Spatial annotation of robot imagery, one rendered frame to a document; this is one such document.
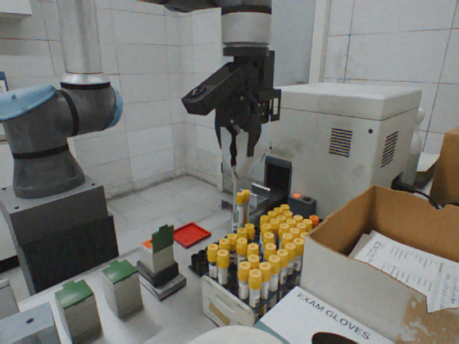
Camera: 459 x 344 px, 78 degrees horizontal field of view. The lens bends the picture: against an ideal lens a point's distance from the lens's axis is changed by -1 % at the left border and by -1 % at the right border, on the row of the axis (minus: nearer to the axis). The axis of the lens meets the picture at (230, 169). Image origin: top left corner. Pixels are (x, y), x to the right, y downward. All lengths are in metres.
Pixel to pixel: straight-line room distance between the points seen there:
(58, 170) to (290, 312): 0.57
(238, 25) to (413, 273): 0.44
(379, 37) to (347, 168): 1.43
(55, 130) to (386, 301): 0.69
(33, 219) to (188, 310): 0.40
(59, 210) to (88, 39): 0.39
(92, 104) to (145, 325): 0.52
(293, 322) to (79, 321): 0.28
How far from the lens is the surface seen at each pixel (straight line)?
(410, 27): 1.98
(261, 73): 0.49
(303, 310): 0.41
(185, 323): 0.48
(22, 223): 0.73
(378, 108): 0.62
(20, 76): 2.66
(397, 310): 0.39
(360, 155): 0.64
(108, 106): 0.81
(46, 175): 0.75
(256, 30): 0.45
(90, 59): 0.79
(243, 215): 0.61
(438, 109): 1.94
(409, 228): 0.60
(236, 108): 0.46
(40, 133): 0.74
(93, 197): 0.75
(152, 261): 0.50
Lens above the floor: 1.23
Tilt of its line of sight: 20 degrees down
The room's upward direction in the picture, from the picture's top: straight up
